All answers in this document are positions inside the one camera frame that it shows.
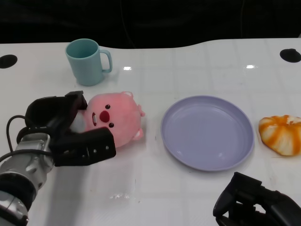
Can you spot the black backdrop curtain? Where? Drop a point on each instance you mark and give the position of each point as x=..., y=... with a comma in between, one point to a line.
x=150, y=21

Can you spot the pink plush doll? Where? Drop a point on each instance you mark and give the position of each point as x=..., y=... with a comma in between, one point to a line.
x=120, y=109

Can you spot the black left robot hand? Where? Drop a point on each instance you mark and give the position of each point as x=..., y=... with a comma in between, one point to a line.
x=77, y=146

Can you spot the purple plastic plate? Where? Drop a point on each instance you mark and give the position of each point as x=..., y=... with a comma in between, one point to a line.
x=207, y=131

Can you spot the orange striped bread toy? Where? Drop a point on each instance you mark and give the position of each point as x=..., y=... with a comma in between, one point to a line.
x=279, y=136

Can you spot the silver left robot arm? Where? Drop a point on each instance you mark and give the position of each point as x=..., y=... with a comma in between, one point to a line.
x=21, y=174

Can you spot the black table grommet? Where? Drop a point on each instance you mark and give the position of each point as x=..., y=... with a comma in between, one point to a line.
x=7, y=61
x=290, y=55

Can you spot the teal plastic mug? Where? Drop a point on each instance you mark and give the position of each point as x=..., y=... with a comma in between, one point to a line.
x=84, y=66

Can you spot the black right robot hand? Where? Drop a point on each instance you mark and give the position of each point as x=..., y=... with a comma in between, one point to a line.
x=263, y=209

